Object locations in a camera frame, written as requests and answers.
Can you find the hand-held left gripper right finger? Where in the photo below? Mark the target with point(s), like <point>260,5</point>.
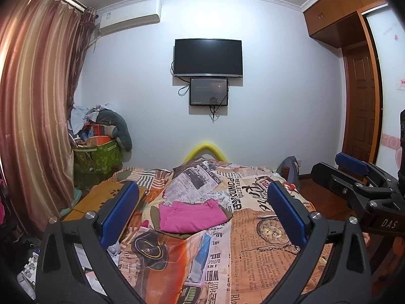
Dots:
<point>284,215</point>

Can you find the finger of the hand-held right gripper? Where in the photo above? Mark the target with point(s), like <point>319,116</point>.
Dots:
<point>326,172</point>
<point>351,163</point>

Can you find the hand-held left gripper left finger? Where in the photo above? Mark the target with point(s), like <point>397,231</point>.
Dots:
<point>121,205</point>

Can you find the pink pants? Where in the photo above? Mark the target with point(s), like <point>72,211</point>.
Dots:
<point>189,217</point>

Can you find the small wooden folding table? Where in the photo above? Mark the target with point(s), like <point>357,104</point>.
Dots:
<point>95,196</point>

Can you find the pale green plastic item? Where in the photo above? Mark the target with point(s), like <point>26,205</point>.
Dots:
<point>74,196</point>

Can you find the green patterned storage box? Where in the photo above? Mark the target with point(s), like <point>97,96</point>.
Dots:
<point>98,159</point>

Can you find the printed newspaper-pattern blanket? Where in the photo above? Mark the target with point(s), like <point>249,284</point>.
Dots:
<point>253,259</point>

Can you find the brown wooden door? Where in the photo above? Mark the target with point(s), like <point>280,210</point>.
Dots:
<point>360,101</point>

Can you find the orange cardboard box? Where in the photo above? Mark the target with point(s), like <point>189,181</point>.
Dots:
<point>99,141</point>

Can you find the white sliding wardrobe door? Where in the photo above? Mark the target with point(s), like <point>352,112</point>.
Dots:
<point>389,85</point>

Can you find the pile of crumpled clothes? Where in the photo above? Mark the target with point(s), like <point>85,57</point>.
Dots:
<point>79,117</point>

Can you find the yellow foam tube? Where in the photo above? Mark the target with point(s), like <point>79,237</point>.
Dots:
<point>205,147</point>

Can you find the striped brown curtain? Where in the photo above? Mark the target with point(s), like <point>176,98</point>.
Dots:
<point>38,101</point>

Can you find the wooden overhead cabinet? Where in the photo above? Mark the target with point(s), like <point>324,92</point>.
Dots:
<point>332,15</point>

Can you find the white air conditioner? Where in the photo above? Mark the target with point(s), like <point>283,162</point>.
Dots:
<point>129,15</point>

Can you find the small wall monitor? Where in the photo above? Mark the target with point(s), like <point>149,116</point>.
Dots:
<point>208,91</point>

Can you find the black wall television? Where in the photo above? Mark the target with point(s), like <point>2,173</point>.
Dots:
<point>208,57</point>

